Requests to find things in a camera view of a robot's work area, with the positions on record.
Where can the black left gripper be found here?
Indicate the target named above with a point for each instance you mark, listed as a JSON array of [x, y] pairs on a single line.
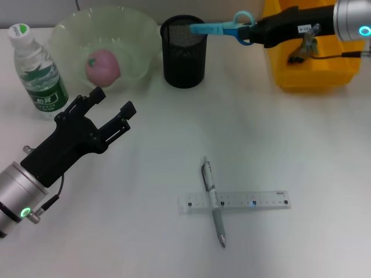
[[66, 144]]

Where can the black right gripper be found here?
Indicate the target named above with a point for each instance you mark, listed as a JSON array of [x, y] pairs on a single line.
[[290, 24]]

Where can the pink toy peach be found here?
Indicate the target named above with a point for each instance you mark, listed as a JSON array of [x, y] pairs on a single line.
[[103, 68]]

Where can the blue and teal scissors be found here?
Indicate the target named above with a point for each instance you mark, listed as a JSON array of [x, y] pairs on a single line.
[[208, 29]]

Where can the clear bottle with green label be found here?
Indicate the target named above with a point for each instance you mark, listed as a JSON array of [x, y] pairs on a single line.
[[46, 92]]

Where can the silver ballpoint pen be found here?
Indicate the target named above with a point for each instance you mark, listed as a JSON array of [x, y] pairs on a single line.
[[211, 191]]

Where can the clear plastic ruler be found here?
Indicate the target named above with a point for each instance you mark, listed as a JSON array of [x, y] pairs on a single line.
[[246, 201]]

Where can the silver and white right robot arm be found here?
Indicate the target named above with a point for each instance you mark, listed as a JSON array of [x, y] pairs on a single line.
[[352, 17]]

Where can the black mesh pen cup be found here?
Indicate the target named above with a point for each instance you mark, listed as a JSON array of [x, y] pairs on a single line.
[[185, 63]]

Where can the translucent green fruit bowl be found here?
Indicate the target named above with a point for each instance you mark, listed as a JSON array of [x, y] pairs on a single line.
[[69, 34]]

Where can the yellow plastic bin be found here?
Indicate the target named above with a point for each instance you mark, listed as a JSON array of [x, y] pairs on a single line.
[[316, 75]]

